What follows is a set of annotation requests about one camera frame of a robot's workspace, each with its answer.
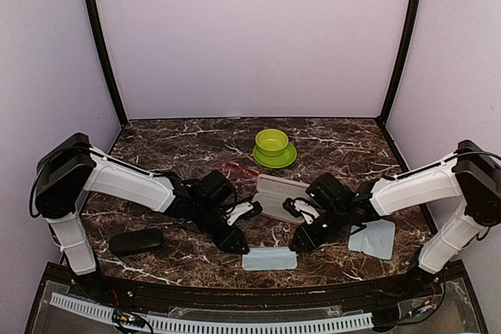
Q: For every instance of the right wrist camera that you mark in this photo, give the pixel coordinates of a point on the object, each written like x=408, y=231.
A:
x=300, y=207

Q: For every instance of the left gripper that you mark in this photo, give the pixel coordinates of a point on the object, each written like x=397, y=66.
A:
x=226, y=242

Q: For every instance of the black front rail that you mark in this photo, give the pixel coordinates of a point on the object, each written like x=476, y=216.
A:
x=146, y=284

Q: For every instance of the blue cleaning cloth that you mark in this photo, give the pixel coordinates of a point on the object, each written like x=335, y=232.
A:
x=375, y=239
x=269, y=259

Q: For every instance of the pink glasses case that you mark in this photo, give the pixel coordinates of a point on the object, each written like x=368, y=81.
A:
x=271, y=192

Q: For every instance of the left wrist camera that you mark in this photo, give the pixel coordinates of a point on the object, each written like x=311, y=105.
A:
x=242, y=211

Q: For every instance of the pink sunglasses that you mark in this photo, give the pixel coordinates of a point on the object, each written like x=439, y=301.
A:
x=237, y=168

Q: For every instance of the black frame post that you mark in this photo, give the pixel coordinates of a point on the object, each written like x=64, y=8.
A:
x=104, y=61
x=401, y=57

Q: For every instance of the left black frame post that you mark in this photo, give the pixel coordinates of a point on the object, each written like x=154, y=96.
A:
x=104, y=61

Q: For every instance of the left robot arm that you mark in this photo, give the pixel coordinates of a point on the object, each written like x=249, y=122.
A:
x=75, y=167

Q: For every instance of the green bowl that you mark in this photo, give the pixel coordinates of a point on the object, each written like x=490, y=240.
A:
x=271, y=142

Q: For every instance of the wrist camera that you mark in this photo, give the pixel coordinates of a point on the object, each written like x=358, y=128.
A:
x=242, y=211
x=300, y=207

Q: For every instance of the green plate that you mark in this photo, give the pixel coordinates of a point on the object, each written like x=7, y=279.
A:
x=285, y=159

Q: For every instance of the right black frame post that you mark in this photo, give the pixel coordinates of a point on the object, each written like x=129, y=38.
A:
x=401, y=57

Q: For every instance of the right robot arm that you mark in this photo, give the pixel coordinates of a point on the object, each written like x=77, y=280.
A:
x=470, y=174

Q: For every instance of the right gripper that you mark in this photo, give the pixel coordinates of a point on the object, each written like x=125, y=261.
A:
x=309, y=242

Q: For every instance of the black glasses case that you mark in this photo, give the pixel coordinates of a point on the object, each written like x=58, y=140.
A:
x=131, y=243

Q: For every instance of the white slotted cable duct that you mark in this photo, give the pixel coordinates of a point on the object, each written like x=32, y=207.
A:
x=186, y=320

